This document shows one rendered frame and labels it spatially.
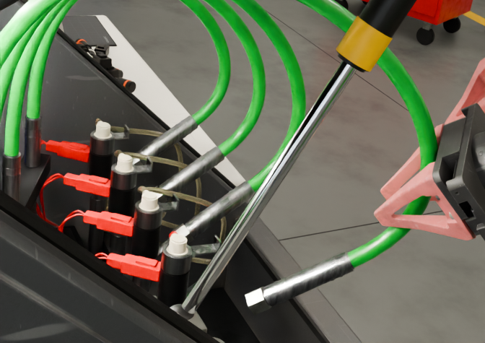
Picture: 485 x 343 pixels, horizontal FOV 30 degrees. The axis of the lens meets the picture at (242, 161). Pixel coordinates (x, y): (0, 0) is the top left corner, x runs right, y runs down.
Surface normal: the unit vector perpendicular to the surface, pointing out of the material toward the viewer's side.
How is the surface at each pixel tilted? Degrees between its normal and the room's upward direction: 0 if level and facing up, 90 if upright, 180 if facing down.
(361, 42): 74
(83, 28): 0
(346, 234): 0
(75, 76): 90
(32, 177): 0
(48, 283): 90
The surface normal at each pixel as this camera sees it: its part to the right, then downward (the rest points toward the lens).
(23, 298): 0.41, 0.47
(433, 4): -0.60, 0.30
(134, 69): 0.13, -0.88
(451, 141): -0.59, -0.73
